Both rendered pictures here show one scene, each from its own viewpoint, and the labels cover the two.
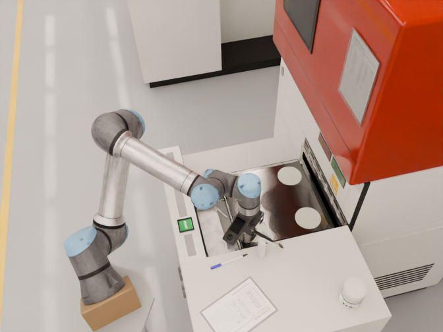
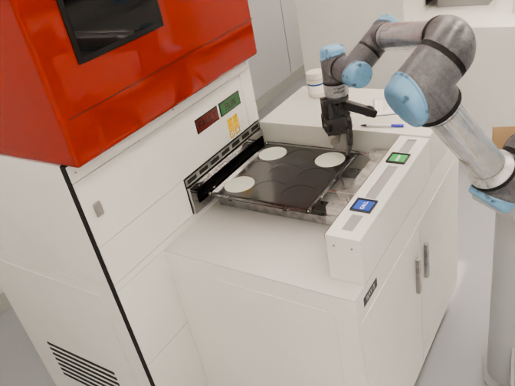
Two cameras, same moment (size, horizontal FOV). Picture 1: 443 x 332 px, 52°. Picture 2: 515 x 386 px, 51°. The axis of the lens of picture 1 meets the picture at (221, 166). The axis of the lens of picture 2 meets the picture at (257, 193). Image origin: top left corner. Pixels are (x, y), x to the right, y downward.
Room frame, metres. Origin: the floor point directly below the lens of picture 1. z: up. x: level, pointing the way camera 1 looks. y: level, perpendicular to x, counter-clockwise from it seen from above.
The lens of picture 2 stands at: (2.08, 0.90, 1.74)
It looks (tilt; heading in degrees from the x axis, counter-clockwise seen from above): 30 degrees down; 230
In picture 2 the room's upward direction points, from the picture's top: 12 degrees counter-clockwise
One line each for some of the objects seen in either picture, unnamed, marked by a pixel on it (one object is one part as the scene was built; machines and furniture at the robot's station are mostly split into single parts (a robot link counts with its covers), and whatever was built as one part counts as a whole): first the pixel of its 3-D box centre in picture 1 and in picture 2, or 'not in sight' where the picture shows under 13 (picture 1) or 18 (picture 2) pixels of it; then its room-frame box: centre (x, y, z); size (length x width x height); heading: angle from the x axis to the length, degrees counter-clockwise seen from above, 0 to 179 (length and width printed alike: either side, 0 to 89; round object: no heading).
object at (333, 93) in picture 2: (248, 203); (336, 89); (0.85, -0.08, 1.13); 0.08 x 0.08 x 0.05
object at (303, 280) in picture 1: (279, 297); (358, 125); (0.62, -0.19, 0.89); 0.62 x 0.35 x 0.14; 102
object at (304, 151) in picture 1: (320, 188); (230, 168); (1.08, -0.40, 0.89); 0.44 x 0.02 x 0.10; 12
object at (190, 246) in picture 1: (180, 208); (384, 201); (1.01, 0.17, 0.89); 0.55 x 0.09 x 0.14; 12
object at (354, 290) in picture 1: (352, 294); (316, 83); (0.57, -0.40, 1.01); 0.07 x 0.07 x 0.10
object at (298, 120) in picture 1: (312, 136); (186, 160); (1.25, -0.38, 1.02); 0.81 x 0.03 x 0.40; 12
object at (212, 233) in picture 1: (209, 223); (363, 189); (0.95, 0.05, 0.87); 0.36 x 0.08 x 0.03; 12
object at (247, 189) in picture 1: (248, 190); (333, 64); (0.85, -0.08, 1.21); 0.09 x 0.08 x 0.11; 68
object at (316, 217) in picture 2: not in sight; (285, 210); (1.12, -0.12, 0.84); 0.50 x 0.02 x 0.03; 102
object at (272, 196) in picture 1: (272, 201); (284, 172); (1.02, -0.20, 0.90); 0.34 x 0.34 x 0.01; 12
